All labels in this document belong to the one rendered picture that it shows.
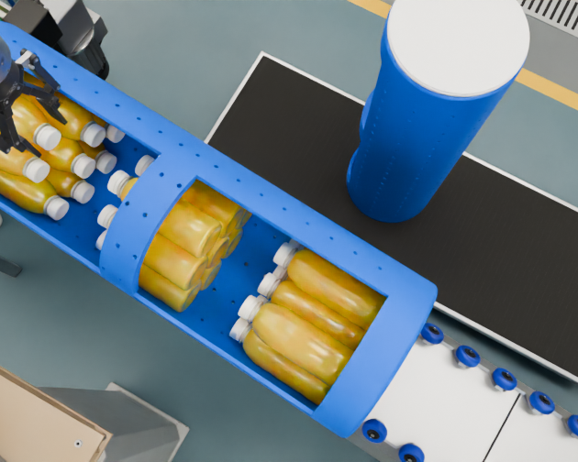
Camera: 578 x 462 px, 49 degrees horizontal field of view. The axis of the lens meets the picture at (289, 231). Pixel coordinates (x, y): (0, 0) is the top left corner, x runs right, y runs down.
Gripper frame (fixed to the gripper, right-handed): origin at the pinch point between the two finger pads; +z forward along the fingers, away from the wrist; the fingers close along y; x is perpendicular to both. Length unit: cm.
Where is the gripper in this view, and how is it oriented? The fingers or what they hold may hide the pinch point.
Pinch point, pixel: (39, 128)
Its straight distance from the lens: 111.4
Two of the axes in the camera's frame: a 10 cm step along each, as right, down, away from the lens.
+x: -8.4, -5.2, 1.4
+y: 5.4, -8.2, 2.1
